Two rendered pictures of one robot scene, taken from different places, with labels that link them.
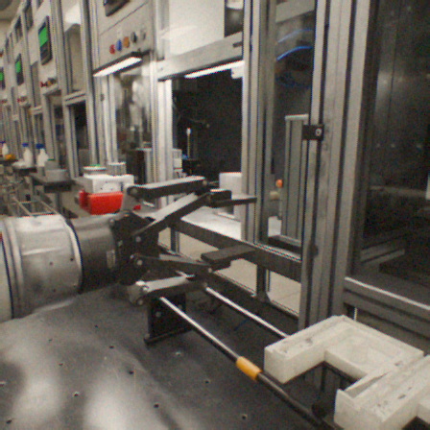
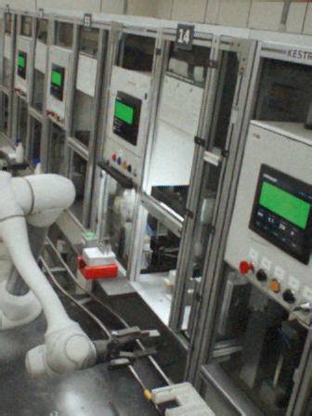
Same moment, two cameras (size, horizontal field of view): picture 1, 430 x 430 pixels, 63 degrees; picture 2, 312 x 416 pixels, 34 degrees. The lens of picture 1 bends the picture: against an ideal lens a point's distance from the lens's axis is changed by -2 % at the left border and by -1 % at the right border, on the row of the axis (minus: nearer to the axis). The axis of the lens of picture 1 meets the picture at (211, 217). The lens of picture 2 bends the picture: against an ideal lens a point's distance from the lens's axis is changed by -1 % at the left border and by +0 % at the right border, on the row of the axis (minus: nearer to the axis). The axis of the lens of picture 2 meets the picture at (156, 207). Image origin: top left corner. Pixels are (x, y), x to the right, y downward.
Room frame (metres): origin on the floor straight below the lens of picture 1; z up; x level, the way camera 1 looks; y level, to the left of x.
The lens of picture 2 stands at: (-1.05, -0.16, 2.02)
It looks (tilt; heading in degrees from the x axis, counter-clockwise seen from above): 19 degrees down; 6
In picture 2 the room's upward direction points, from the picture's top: 8 degrees clockwise
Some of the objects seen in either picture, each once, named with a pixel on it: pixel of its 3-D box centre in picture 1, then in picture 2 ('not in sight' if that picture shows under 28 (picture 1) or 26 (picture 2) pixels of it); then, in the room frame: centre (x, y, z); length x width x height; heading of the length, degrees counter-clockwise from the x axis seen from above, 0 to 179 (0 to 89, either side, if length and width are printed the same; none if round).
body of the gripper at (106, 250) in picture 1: (115, 249); (106, 351); (0.36, 0.10, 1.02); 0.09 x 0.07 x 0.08; 125
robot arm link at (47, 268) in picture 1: (40, 263); (84, 355); (0.31, 0.16, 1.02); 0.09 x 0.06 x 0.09; 35
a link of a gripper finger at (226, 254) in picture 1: (228, 254); (146, 352); (0.44, -0.02, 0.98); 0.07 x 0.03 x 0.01; 125
